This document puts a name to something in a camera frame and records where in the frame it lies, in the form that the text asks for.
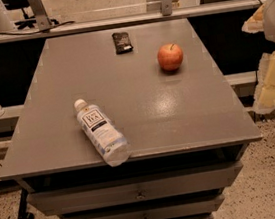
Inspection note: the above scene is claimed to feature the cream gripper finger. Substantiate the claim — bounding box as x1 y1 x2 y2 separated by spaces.
242 4 264 34
253 51 275 115

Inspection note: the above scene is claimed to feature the red apple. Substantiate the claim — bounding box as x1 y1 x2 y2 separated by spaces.
157 43 184 71

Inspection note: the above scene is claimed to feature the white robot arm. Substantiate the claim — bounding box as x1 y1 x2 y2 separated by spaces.
242 0 275 115

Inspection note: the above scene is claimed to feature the grey drawer cabinet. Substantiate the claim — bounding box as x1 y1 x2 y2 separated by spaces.
0 19 260 219

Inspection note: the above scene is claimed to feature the black snack packet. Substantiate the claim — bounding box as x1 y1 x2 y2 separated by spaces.
112 32 134 55

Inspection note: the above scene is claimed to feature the black office chair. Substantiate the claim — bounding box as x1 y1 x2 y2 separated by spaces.
2 0 60 32

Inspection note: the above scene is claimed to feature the grey metal rail frame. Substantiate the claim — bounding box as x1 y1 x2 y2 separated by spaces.
0 0 266 43

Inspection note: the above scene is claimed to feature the black cable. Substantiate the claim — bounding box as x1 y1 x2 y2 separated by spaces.
0 19 77 40

